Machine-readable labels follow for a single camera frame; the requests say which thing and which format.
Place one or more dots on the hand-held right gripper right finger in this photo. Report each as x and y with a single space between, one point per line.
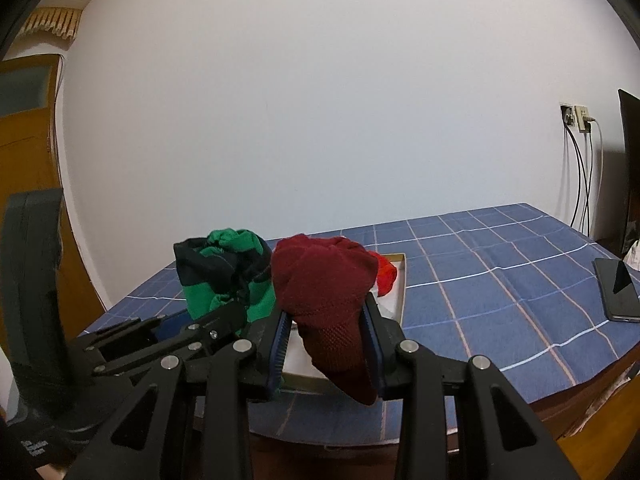
372 350

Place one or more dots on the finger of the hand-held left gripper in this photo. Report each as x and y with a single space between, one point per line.
215 332

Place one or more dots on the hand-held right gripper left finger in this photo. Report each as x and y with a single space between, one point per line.
277 355

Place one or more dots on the green striped underwear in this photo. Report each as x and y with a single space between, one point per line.
200 300

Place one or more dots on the white tray with gold rim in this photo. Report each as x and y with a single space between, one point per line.
392 305

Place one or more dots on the bright red underwear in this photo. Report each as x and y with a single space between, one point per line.
386 272

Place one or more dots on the dark red underwear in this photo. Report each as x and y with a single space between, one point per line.
325 280

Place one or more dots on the dark wooden table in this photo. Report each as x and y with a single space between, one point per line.
320 460

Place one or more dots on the wooden door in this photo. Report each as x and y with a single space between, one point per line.
30 160

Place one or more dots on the blue checked tablecloth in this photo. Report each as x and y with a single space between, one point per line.
500 285

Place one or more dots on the black smartphone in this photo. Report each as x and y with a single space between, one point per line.
617 287

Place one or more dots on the yellow fringed trim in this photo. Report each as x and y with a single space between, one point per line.
52 22

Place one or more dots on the white cloth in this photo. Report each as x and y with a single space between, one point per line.
635 255

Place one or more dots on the black monitor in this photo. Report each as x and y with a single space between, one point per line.
630 170

